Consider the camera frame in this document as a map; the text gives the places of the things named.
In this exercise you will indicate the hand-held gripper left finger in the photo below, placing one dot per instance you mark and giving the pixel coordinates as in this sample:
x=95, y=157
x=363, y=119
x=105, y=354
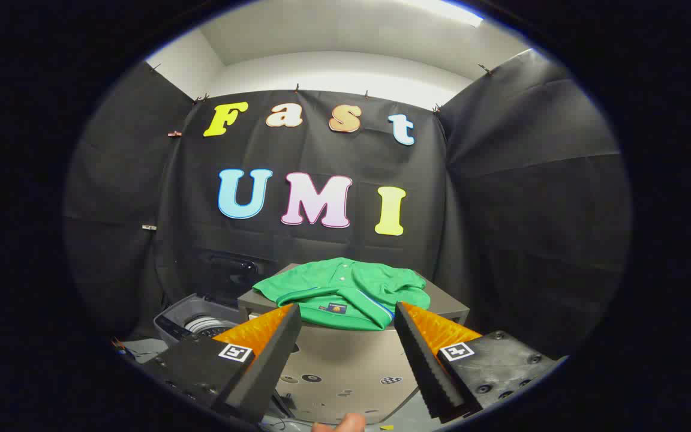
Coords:
x=273, y=354

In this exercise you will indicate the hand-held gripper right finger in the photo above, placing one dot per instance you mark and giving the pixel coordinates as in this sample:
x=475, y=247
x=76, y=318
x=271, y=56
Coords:
x=426, y=360

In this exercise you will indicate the grey washing machine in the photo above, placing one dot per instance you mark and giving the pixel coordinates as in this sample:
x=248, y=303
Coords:
x=186, y=318

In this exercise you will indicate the green polo shirt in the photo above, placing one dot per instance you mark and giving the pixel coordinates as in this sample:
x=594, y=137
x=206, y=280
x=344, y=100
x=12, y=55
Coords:
x=351, y=288

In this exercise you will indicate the grey cabinet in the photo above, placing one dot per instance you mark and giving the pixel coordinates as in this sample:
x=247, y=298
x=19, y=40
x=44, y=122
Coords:
x=345, y=354

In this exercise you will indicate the black backdrop cloth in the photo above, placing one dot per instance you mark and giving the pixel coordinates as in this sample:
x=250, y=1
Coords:
x=501, y=210

